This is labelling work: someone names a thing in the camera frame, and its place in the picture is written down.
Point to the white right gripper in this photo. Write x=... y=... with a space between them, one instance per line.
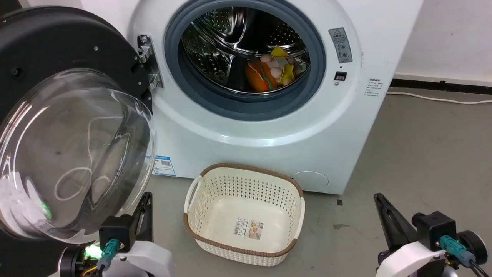
x=407 y=261

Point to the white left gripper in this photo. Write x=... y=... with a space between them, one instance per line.
x=148 y=259

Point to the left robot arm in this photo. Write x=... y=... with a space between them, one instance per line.
x=73 y=263

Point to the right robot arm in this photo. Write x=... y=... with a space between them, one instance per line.
x=474 y=246

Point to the white front-load washing machine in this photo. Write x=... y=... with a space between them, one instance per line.
x=269 y=154

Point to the chrome door hinge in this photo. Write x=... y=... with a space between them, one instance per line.
x=148 y=57

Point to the black washer door, glass bowl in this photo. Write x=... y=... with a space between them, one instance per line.
x=57 y=46

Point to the blue and white QR sticker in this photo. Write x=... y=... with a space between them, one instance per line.
x=164 y=165

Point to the cream plastic laundry basket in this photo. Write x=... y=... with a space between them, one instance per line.
x=215 y=231

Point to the round drain filter cover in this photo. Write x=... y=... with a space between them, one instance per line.
x=311 y=181

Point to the paper product label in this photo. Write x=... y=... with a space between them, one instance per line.
x=248 y=229

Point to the small printed text label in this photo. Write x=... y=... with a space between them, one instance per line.
x=373 y=87

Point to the black baseboard strip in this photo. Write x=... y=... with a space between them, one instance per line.
x=442 y=85

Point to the orange hamburger plush toy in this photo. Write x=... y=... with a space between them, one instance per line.
x=259 y=79

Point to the grey warning sticker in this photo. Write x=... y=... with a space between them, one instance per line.
x=341 y=44

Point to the yellow and cream doll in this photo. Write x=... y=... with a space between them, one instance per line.
x=286 y=69

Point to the stainless steel washer drum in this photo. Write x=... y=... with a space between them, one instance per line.
x=226 y=34

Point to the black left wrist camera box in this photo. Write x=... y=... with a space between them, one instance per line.
x=117 y=231

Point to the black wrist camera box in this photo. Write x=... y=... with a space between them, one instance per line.
x=117 y=231
x=436 y=229

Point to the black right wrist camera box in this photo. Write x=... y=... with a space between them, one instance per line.
x=436 y=229

